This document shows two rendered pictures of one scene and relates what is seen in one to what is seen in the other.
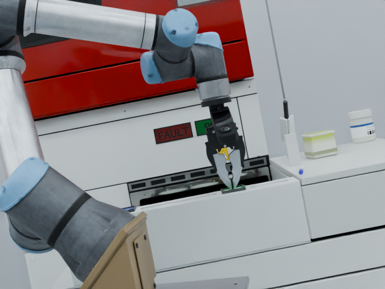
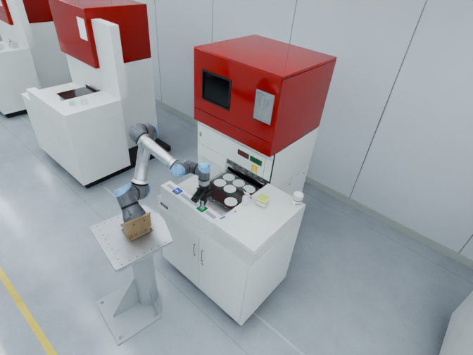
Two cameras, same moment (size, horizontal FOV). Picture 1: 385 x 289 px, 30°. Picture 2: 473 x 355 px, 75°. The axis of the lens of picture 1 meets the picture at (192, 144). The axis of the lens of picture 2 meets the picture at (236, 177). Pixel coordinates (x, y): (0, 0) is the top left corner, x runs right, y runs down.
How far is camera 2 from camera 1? 1.85 m
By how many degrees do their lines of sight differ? 48
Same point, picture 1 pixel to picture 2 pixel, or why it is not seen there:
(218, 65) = (202, 177)
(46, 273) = not seen: hidden behind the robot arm
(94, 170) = (219, 148)
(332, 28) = (424, 103)
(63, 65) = (215, 113)
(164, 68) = not seen: hidden behind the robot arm
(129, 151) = (229, 149)
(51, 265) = not seen: hidden behind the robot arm
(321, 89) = (398, 127)
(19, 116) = (140, 163)
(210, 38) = (201, 169)
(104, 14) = (158, 155)
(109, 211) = (131, 213)
